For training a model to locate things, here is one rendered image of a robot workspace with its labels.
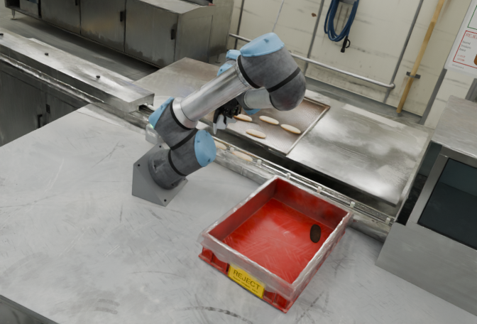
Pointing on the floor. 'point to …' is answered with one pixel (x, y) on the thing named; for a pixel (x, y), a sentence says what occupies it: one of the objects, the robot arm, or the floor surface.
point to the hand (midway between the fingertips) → (218, 128)
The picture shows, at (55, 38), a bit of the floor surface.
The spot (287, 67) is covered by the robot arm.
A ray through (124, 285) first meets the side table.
